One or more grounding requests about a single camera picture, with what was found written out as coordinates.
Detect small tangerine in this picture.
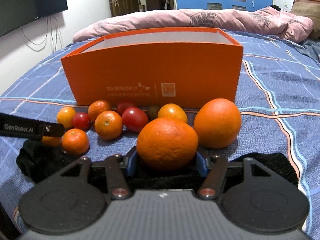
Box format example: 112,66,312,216
41,137,61,147
87,100,112,123
56,107,76,129
94,111,123,140
61,128,89,155

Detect large orange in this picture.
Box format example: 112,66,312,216
194,98,241,149
136,118,199,168

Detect small red tomato left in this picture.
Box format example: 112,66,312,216
72,112,91,131

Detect red tomato centre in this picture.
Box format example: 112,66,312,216
122,107,149,133

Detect dark green small fruit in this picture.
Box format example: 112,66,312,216
146,105,161,121

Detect red tomato near box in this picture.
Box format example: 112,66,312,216
116,100,137,116

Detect yellow-orange tangerine right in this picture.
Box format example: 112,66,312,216
157,103,188,123

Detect blue plaid bed sheet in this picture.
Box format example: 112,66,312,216
1,32,319,239

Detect orange cardboard box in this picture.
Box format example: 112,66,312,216
61,27,244,108

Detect pink quilt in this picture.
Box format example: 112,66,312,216
73,7,314,43

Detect grey-blue crumpled cloth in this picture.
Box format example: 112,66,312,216
296,39,320,65

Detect brown pillow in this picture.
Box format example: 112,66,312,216
290,2,320,40

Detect hanging television cables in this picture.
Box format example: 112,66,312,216
19,15,65,53

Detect black wall television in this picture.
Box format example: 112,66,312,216
1,0,68,36

